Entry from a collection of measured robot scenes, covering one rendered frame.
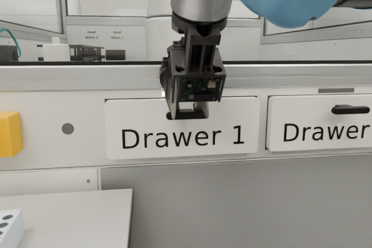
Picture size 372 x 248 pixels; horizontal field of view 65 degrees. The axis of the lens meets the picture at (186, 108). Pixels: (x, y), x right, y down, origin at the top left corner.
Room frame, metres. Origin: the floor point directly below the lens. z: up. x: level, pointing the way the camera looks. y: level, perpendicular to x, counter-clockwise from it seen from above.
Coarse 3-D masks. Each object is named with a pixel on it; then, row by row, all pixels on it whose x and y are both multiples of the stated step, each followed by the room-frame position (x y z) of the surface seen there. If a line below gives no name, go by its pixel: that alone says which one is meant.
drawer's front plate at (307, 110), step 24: (288, 96) 0.56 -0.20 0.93; (312, 96) 0.57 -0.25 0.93; (336, 96) 0.57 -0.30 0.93; (360, 96) 0.58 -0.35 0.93; (288, 120) 0.56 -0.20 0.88; (312, 120) 0.56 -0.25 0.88; (336, 120) 0.57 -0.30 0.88; (360, 120) 0.58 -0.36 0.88; (288, 144) 0.56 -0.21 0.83; (312, 144) 0.57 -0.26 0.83; (336, 144) 0.57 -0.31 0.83; (360, 144) 0.58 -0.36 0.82
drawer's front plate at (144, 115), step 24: (120, 120) 0.51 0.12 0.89; (144, 120) 0.52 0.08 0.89; (168, 120) 0.52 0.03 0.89; (192, 120) 0.53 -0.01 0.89; (216, 120) 0.54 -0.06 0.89; (240, 120) 0.54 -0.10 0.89; (120, 144) 0.51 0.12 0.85; (168, 144) 0.52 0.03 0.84; (192, 144) 0.53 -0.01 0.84; (216, 144) 0.54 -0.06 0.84; (240, 144) 0.54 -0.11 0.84
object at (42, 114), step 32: (0, 96) 0.50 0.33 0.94; (32, 96) 0.51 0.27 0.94; (64, 96) 0.52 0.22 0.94; (96, 96) 0.53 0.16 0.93; (128, 96) 0.53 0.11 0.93; (160, 96) 0.54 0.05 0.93; (224, 96) 0.56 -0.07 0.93; (256, 96) 0.57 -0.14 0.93; (32, 128) 0.51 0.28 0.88; (96, 128) 0.53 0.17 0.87; (0, 160) 0.50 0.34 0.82; (32, 160) 0.51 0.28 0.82; (64, 160) 0.52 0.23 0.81; (96, 160) 0.53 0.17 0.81; (128, 160) 0.53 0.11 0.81; (160, 160) 0.54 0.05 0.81; (192, 160) 0.55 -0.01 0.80
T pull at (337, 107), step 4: (332, 108) 0.54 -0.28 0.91; (336, 108) 0.53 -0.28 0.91; (340, 108) 0.53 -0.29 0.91; (344, 108) 0.53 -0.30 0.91; (348, 108) 0.54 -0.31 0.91; (352, 108) 0.54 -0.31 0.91; (356, 108) 0.54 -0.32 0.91; (360, 108) 0.54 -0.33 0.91; (364, 108) 0.54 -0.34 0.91; (368, 108) 0.54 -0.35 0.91; (332, 112) 0.54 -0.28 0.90; (336, 112) 0.53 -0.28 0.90; (340, 112) 0.53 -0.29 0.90; (344, 112) 0.53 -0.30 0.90; (348, 112) 0.54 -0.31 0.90; (352, 112) 0.54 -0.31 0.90; (356, 112) 0.54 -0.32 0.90; (360, 112) 0.54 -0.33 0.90; (364, 112) 0.54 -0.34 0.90; (368, 112) 0.54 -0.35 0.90
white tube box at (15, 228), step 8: (0, 216) 0.36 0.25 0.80; (8, 216) 0.36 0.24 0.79; (16, 216) 0.35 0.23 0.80; (0, 224) 0.34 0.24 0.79; (8, 224) 0.34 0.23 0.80; (16, 224) 0.35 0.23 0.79; (0, 232) 0.33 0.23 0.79; (8, 232) 0.32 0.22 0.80; (16, 232) 0.35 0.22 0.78; (0, 240) 0.30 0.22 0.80; (8, 240) 0.32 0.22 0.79; (16, 240) 0.34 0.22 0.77
